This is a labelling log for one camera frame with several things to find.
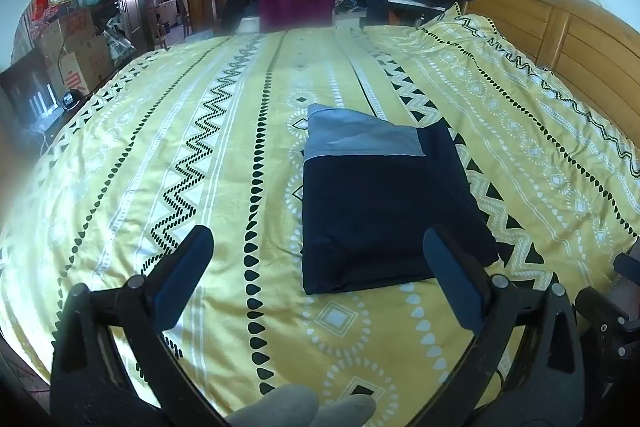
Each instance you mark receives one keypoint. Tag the small cardboard box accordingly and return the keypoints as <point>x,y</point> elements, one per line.
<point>50,47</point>

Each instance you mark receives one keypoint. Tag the wooden headboard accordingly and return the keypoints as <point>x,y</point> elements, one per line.
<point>575,42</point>

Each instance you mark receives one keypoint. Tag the navy blue shorts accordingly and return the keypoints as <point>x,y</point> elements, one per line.
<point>380,217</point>

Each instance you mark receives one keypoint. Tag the red printed cardboard box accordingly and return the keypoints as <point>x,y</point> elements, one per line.
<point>75,24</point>

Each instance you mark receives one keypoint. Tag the yellow patterned blanket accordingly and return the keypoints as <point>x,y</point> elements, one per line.
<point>200,157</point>

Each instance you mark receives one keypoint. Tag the black monitor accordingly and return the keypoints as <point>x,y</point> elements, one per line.
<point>27,92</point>

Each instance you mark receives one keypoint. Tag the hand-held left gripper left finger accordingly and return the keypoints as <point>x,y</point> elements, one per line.
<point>182,277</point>

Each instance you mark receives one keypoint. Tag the large cardboard box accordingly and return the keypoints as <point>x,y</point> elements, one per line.
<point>82,67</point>

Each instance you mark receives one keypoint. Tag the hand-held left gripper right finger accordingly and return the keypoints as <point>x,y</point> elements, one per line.
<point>457,282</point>

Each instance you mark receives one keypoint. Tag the person's left hand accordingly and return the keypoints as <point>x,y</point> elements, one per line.
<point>300,407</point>

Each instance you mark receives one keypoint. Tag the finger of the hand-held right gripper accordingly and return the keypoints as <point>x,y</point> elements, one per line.
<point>600,312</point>
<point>627,264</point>

